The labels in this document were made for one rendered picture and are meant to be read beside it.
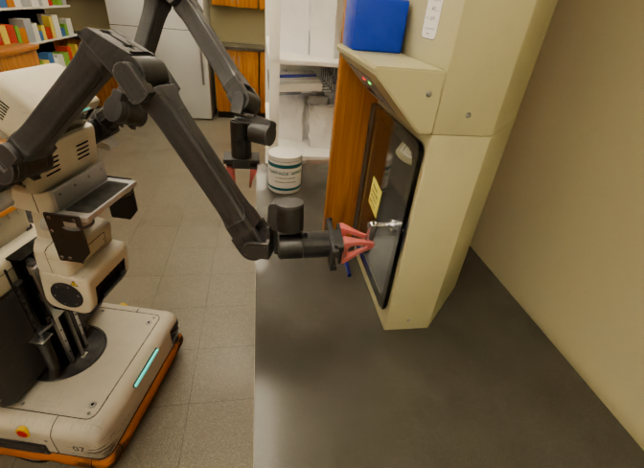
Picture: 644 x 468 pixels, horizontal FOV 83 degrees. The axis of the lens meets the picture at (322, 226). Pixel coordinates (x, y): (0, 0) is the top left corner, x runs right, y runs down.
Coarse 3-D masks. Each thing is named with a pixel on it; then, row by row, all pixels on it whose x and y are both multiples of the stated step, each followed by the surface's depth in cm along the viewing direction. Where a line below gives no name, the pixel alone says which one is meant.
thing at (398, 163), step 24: (384, 120) 80; (384, 144) 80; (408, 144) 67; (384, 168) 80; (408, 168) 67; (384, 192) 80; (408, 192) 67; (360, 216) 100; (384, 216) 80; (384, 240) 80; (384, 264) 81; (384, 288) 81
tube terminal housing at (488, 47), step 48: (480, 0) 51; (528, 0) 52; (432, 48) 60; (480, 48) 54; (528, 48) 60; (480, 96) 58; (432, 144) 62; (480, 144) 63; (432, 192) 67; (480, 192) 75; (432, 240) 73; (432, 288) 80
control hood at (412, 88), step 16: (352, 64) 75; (368, 64) 57; (384, 64) 56; (400, 64) 57; (416, 64) 59; (384, 80) 55; (400, 80) 55; (416, 80) 55; (432, 80) 56; (384, 96) 63; (400, 96) 56; (416, 96) 57; (432, 96) 57; (400, 112) 61; (416, 112) 58; (432, 112) 59; (416, 128) 60; (432, 128) 60
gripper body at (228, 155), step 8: (232, 144) 101; (240, 144) 101; (248, 144) 102; (224, 152) 106; (232, 152) 103; (240, 152) 102; (248, 152) 103; (256, 152) 108; (224, 160) 102; (232, 160) 102; (240, 160) 103; (248, 160) 103; (256, 160) 103
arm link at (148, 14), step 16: (144, 0) 105; (160, 0) 104; (144, 16) 106; (160, 16) 107; (144, 32) 107; (160, 32) 109; (112, 96) 110; (112, 112) 110; (128, 112) 111; (144, 112) 117
